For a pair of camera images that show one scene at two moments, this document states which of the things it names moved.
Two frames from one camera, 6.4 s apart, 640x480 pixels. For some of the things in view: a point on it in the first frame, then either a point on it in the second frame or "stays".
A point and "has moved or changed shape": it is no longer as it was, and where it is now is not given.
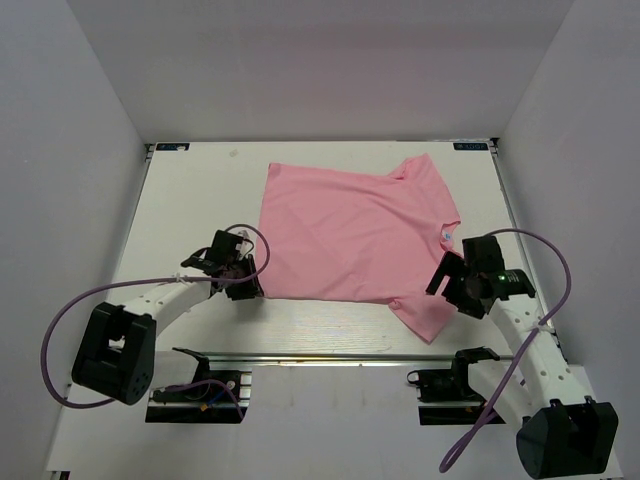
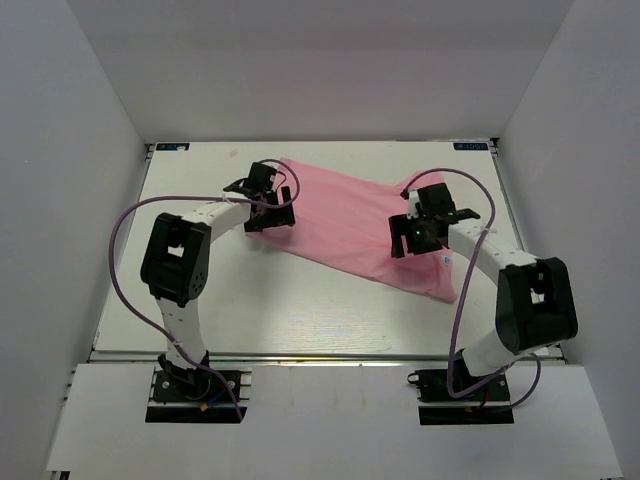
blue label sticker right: (471, 146) stays
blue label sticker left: (172, 146) stays
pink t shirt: (335, 235) has moved or changed shape
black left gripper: (251, 289) -> (281, 216)
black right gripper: (453, 264) -> (402, 225)
